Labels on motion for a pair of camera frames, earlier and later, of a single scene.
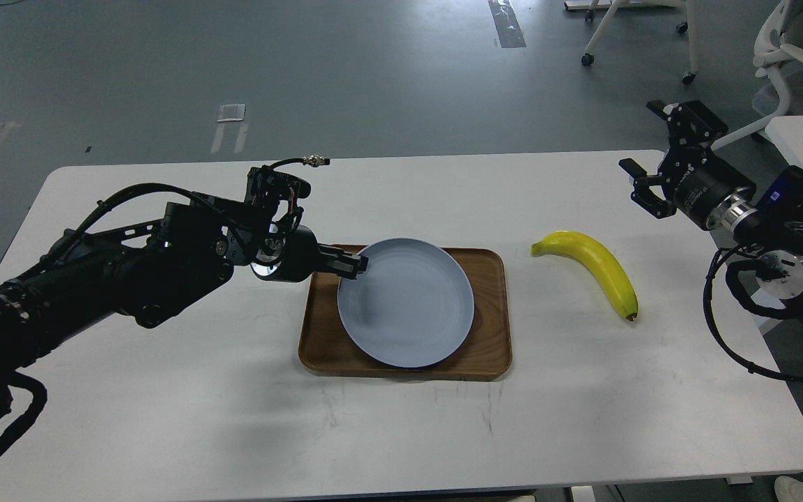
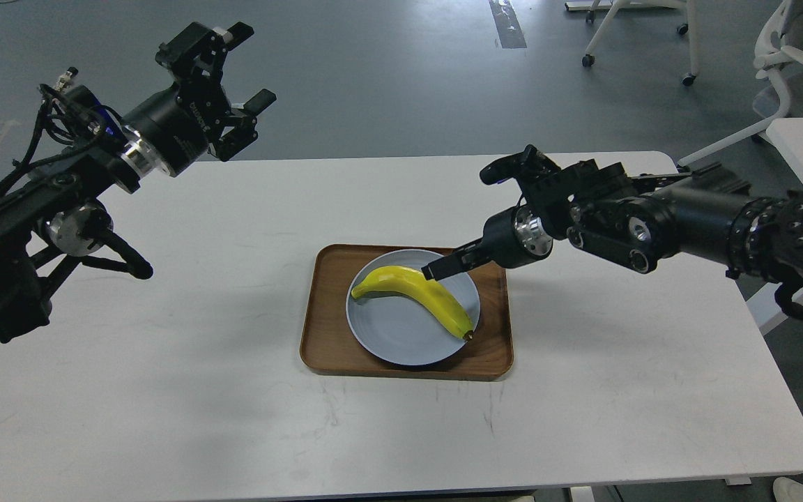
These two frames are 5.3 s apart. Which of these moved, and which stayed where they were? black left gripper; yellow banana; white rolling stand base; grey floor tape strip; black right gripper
Moved: yellow banana; black right gripper; black left gripper
Stayed: white rolling stand base; grey floor tape strip
